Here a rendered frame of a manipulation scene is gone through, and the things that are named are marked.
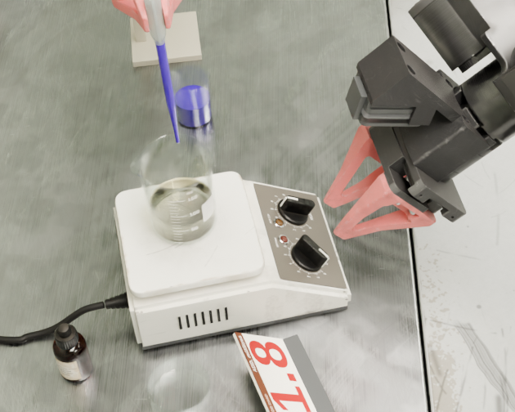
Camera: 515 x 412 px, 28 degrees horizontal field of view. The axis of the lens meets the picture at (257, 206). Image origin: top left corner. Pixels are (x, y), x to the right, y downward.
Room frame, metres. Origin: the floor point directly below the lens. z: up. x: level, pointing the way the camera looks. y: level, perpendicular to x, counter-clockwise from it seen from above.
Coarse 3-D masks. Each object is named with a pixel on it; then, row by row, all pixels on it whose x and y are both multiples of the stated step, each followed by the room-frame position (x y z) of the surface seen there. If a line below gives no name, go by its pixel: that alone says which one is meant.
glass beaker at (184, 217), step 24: (168, 144) 0.61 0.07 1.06; (192, 144) 0.61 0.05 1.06; (144, 168) 0.59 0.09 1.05; (168, 168) 0.61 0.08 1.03; (192, 168) 0.61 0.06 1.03; (144, 192) 0.58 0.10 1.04; (168, 192) 0.56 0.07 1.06; (192, 192) 0.56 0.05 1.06; (168, 216) 0.56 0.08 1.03; (192, 216) 0.56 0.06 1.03; (216, 216) 0.58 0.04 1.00; (168, 240) 0.56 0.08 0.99; (192, 240) 0.56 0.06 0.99
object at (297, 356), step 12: (252, 336) 0.50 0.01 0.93; (240, 348) 0.48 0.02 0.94; (288, 348) 0.50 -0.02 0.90; (300, 348) 0.50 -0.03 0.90; (300, 360) 0.48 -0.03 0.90; (252, 372) 0.45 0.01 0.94; (300, 372) 0.47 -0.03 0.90; (312, 372) 0.47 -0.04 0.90; (264, 384) 0.44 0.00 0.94; (300, 384) 0.46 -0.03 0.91; (312, 384) 0.46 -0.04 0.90; (312, 396) 0.45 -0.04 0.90; (324, 396) 0.45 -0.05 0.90; (312, 408) 0.44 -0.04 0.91; (324, 408) 0.44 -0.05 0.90
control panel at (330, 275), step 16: (256, 192) 0.63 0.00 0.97; (272, 192) 0.64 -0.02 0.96; (288, 192) 0.65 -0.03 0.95; (272, 208) 0.62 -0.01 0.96; (272, 224) 0.60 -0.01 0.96; (288, 224) 0.60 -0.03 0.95; (304, 224) 0.61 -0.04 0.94; (320, 224) 0.62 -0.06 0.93; (272, 240) 0.58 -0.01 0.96; (288, 240) 0.58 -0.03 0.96; (320, 240) 0.59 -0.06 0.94; (288, 256) 0.56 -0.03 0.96; (336, 256) 0.58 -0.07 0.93; (288, 272) 0.54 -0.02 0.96; (304, 272) 0.55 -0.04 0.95; (320, 272) 0.55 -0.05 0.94; (336, 272) 0.56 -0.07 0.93
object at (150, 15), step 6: (144, 0) 0.58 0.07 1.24; (150, 0) 0.58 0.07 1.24; (150, 6) 0.58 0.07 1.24; (150, 12) 0.58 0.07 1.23; (150, 18) 0.58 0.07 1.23; (156, 18) 0.58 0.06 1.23; (150, 24) 0.58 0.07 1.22; (150, 30) 0.58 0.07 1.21; (156, 30) 0.58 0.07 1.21; (156, 36) 0.58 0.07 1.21
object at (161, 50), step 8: (160, 48) 0.58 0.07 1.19; (160, 56) 0.58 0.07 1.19; (160, 64) 0.58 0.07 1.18; (160, 72) 0.59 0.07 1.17; (168, 72) 0.58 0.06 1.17; (168, 80) 0.58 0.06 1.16; (168, 88) 0.58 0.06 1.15; (168, 96) 0.58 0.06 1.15; (168, 104) 0.58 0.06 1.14; (168, 112) 0.59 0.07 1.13; (176, 112) 0.59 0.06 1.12; (176, 120) 0.59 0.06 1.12; (176, 128) 0.58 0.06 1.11; (176, 136) 0.58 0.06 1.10
